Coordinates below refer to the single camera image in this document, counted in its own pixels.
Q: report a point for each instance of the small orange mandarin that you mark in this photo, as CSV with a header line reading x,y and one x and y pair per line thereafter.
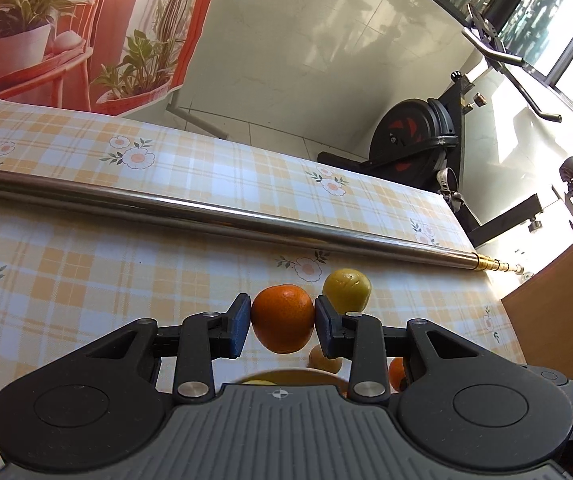
x,y
396,374

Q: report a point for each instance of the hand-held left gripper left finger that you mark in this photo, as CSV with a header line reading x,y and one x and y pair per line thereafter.
x,y
239,329

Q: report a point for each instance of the tan round fruit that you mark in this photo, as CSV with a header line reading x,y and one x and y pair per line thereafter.
x,y
322,360

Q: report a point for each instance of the brown wooden board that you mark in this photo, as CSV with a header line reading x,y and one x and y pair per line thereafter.
x,y
561,305

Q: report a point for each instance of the yellow checked floral tablecloth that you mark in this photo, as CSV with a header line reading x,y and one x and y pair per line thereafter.
x,y
116,270

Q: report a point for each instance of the grey backdrop stand leg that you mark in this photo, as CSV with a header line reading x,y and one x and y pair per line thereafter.
x,y
201,120

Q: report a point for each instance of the black exercise bike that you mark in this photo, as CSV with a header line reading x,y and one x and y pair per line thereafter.
x,y
416,132

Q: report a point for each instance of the yellow fruit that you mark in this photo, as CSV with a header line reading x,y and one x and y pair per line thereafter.
x,y
281,376

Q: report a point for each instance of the potted plants backdrop poster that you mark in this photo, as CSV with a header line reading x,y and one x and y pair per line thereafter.
x,y
91,20

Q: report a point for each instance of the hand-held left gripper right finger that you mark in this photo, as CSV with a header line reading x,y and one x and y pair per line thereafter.
x,y
323,329

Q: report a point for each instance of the long steel pole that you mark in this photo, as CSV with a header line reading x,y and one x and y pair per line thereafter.
x,y
206,210

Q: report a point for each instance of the dark-framed window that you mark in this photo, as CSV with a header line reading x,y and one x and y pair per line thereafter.
x,y
531,0

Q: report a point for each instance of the yellow-green lemon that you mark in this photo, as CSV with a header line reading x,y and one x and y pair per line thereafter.
x,y
349,290

